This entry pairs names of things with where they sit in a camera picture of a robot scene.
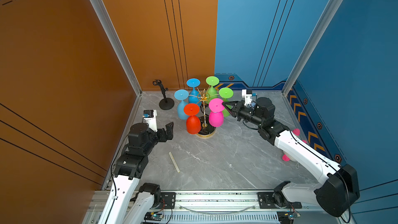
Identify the green wine glass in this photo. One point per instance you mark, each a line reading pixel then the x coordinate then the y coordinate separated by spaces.
pixel 226 93
pixel 212 81

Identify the gold wine glass rack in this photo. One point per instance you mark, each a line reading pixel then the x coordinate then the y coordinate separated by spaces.
pixel 207 129

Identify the circuit board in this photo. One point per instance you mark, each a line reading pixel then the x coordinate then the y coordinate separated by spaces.
pixel 288 217
pixel 153 217

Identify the right circuit board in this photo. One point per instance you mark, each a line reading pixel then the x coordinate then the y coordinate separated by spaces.
pixel 288 217

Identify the wooden ruler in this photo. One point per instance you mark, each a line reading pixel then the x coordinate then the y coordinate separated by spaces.
pixel 174 162

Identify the black phone stand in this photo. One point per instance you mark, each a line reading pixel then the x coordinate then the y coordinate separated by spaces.
pixel 166 103

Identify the rear blue wine glass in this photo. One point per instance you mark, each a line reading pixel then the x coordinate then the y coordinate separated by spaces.
pixel 193 95

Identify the blue wine glass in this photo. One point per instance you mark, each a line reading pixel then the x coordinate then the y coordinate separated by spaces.
pixel 181 95
pixel 193 95

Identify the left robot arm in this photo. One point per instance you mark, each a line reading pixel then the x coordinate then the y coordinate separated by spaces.
pixel 127 174

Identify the left circuit board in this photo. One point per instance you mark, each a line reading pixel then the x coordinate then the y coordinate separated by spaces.
pixel 153 217

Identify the front blue wine glass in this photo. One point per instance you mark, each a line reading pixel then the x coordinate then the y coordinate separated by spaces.
pixel 181 95

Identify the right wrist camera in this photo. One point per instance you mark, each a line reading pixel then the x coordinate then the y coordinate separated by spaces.
pixel 249 97

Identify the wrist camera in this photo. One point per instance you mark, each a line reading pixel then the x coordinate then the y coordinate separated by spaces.
pixel 149 117
pixel 249 97

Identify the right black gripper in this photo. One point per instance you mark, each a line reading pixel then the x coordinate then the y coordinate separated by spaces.
pixel 239 107

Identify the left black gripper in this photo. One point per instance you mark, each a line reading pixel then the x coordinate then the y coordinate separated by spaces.
pixel 168 132

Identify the plush toy pink green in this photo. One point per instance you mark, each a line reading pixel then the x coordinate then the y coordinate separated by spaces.
pixel 293 146

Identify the magenta wine glass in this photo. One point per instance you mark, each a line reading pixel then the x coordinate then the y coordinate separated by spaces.
pixel 216 117

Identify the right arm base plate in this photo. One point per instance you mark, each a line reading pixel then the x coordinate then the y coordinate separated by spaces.
pixel 269 200

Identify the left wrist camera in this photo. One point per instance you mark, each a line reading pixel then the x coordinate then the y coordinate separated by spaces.
pixel 149 117

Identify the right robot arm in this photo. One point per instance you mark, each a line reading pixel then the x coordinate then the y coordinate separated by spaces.
pixel 337 187

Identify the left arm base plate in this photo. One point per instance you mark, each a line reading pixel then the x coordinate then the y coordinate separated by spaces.
pixel 164 199

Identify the red wine glass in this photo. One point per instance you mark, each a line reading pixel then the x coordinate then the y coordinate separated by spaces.
pixel 193 123

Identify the aluminium front rail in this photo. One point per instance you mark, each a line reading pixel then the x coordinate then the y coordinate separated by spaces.
pixel 208 207

